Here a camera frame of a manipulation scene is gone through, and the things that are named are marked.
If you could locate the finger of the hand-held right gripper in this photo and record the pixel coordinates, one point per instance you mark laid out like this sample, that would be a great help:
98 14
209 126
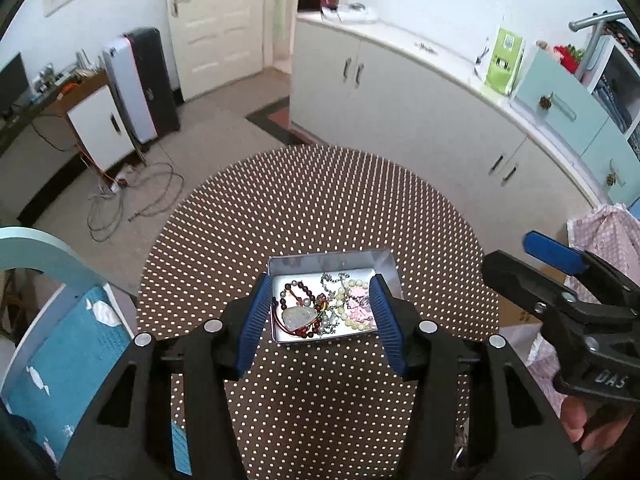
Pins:
525 277
550 252

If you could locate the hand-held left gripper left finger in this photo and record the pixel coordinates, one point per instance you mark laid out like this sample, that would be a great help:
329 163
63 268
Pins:
252 320

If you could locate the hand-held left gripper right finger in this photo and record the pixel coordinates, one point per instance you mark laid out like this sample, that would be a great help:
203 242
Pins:
385 320

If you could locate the white jade pendant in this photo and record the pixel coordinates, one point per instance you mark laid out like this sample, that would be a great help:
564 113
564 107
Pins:
300 315

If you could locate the silver metal tin box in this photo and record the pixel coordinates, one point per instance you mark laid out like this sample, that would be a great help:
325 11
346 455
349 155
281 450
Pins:
320 262

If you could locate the person's right hand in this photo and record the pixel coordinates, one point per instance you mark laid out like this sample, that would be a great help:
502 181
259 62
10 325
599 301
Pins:
572 420

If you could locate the cardboard box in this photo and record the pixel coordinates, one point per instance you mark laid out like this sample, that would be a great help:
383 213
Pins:
520 315

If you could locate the pink checkered cloth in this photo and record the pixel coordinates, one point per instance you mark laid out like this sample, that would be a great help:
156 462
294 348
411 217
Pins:
610 240

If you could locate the clear plastic bag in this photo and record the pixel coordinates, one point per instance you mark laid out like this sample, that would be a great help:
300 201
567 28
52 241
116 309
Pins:
537 355

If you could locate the round polka dot table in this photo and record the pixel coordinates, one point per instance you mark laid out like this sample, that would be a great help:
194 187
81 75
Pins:
325 200

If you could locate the light blue drawer cabinet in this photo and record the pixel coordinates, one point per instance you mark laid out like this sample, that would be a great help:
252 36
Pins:
565 110

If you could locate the blue fish print cushion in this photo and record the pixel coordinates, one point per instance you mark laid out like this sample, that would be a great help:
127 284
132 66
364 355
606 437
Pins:
65 360

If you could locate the green box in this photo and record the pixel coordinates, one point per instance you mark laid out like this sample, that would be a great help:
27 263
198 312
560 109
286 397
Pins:
502 60

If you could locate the long white cupboard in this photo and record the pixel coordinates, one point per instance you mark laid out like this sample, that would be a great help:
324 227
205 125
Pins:
400 90

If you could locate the light blue chair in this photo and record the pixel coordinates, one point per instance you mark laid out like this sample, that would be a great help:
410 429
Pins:
30 240

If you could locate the white door cabinet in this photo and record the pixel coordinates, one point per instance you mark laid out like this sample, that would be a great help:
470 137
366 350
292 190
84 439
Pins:
100 130

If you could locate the black and white air cooler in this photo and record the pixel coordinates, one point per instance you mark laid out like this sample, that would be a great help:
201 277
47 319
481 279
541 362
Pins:
130 85

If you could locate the white door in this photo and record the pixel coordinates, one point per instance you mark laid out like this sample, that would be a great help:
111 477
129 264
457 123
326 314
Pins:
220 25

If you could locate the dark desk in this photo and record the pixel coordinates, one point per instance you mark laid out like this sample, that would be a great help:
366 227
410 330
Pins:
30 115

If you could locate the black monitor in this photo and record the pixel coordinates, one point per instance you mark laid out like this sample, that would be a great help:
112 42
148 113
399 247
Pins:
12 85

